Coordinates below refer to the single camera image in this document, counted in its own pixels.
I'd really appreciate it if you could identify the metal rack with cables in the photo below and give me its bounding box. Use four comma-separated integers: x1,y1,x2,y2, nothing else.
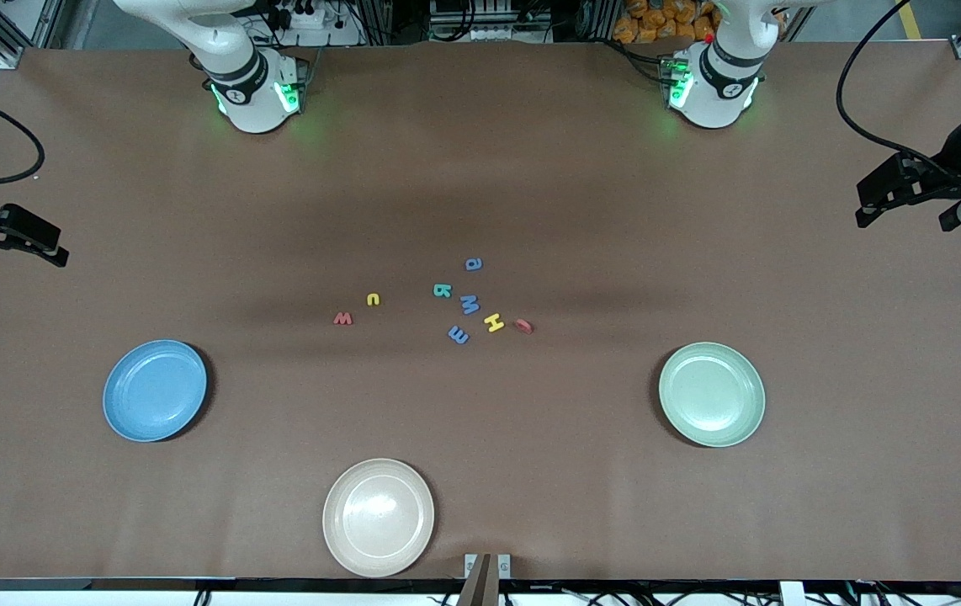
426,0,553,43

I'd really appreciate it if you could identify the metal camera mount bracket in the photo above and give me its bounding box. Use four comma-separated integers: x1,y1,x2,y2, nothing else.
457,553,512,606

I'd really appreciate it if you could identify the orange bags pile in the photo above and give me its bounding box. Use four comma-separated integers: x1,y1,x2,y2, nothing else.
613,0,721,45

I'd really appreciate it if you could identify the blue plate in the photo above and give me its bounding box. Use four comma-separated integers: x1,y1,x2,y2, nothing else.
103,339,208,443

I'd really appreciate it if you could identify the green plate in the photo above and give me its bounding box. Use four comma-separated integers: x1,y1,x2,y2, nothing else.
658,342,767,448

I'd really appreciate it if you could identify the white power strip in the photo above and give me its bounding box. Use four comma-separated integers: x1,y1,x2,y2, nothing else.
266,0,364,48

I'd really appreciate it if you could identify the white table edge rail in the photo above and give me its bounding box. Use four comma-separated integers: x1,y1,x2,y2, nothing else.
0,579,961,606

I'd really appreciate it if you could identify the beige plate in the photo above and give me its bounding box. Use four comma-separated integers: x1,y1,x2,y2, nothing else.
322,458,436,578

